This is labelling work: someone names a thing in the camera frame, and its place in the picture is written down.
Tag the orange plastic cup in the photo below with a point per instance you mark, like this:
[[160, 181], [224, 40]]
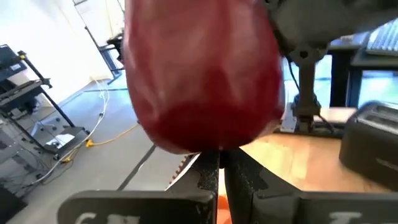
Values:
[[222, 208]]

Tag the black equipment cart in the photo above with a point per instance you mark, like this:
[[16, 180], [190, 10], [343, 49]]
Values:
[[18, 93]]

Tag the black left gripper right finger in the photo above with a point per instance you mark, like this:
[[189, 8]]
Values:
[[280, 208]]

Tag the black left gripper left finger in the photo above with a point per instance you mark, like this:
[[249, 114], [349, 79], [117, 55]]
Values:
[[140, 208]]

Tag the red bell pepper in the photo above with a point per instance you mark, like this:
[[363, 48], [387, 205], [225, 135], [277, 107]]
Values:
[[202, 77]]

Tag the black desk frame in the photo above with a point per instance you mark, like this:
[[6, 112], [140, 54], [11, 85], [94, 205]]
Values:
[[109, 53]]

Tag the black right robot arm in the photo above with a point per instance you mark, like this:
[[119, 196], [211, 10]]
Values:
[[311, 25]]

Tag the black toaster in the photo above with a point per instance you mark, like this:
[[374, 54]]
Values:
[[367, 146]]

